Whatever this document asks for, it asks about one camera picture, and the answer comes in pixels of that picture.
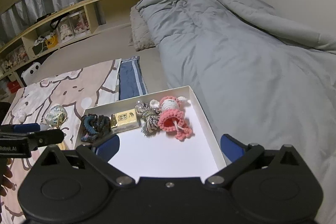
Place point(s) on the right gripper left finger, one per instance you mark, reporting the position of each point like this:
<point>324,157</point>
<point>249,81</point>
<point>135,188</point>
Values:
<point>98,154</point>

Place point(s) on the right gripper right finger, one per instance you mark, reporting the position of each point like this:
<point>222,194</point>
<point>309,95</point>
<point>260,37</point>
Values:
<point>240,156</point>

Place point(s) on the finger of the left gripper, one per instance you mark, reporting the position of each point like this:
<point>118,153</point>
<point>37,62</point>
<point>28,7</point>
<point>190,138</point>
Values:
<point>30,127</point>
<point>45,138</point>

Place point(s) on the white knit scrunchie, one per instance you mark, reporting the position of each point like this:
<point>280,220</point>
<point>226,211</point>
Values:
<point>21,116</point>

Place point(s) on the brown blue crochet scrunchie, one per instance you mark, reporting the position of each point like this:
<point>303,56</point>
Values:
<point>94,127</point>

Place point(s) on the yellow card box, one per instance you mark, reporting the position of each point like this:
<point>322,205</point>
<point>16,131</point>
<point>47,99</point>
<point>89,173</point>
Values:
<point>124,121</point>

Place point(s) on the twisted rope tassel charm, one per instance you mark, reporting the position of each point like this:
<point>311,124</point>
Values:
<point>150,117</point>

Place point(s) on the pink white crochet doll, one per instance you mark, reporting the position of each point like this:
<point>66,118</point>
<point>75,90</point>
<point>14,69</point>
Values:
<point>172,117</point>

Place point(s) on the grey crochet ball charm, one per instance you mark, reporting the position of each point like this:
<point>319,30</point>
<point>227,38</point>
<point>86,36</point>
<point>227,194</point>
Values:
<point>44,127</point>

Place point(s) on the person's left hand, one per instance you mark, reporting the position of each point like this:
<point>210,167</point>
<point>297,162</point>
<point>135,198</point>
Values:
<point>6,183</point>

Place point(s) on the red box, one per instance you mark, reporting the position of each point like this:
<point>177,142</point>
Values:
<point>13,86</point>

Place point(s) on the white face heater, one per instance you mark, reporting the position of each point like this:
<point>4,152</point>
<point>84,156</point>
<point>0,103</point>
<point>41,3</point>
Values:
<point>29,74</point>

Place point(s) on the cartoon print blanket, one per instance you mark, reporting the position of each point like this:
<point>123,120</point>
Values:
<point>60,101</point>

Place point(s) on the white cardboard tray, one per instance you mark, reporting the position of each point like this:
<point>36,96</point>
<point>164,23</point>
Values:
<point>162,155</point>

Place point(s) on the grey duvet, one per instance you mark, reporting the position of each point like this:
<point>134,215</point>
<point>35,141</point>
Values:
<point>259,77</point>

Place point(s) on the yellow container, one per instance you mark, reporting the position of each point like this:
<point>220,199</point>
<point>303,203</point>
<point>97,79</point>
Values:
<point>51,40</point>

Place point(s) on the doll display case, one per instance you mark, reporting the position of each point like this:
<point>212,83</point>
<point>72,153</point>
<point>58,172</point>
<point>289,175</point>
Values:
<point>79,23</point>
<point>64,31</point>

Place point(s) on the beige fuzzy pillow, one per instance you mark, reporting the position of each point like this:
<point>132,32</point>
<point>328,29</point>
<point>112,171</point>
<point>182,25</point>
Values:
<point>140,35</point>

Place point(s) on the wooden headboard shelf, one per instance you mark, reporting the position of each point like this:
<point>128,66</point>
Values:
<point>30,45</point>

